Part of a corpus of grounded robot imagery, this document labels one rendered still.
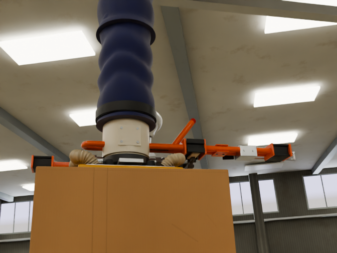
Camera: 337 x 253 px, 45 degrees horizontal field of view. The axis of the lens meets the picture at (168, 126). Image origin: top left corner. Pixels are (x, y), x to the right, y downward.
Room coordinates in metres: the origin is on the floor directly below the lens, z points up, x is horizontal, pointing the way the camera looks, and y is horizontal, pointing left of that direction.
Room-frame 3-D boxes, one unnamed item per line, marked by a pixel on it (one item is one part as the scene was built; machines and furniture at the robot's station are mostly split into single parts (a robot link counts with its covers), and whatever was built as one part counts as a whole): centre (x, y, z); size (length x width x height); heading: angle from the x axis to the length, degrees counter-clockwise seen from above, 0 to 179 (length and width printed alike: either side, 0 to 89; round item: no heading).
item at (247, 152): (1.52, -0.29, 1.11); 0.07 x 0.07 x 0.04; 15
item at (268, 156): (1.55, -0.42, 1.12); 0.08 x 0.07 x 0.05; 105
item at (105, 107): (1.41, 0.16, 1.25); 0.23 x 0.23 x 0.04
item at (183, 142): (1.47, -0.08, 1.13); 0.10 x 0.08 x 0.06; 15
